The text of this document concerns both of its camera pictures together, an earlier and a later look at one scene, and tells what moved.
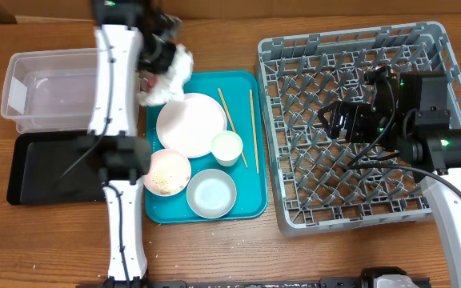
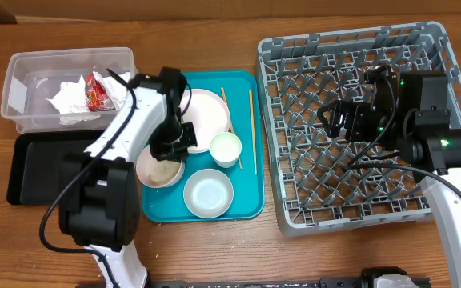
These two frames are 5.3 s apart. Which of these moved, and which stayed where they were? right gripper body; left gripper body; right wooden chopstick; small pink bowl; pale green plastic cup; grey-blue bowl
Moved: left gripper body; small pink bowl
Stayed: grey-blue bowl; right wooden chopstick; right gripper body; pale green plastic cup
